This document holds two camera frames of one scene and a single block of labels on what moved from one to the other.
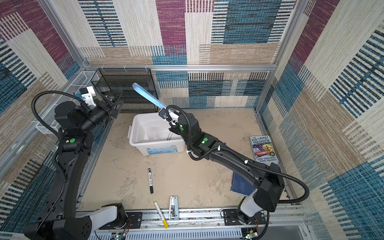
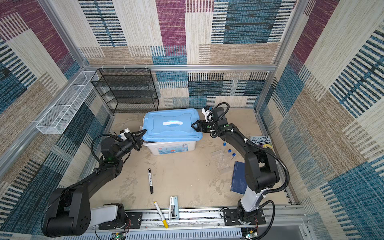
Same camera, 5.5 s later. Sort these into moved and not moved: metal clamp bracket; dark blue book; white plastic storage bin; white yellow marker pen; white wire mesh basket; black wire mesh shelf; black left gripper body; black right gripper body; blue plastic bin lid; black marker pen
Moved: white plastic storage bin; black right gripper body; black left gripper body; blue plastic bin lid
Not moved: dark blue book; black marker pen; metal clamp bracket; white yellow marker pen; white wire mesh basket; black wire mesh shelf
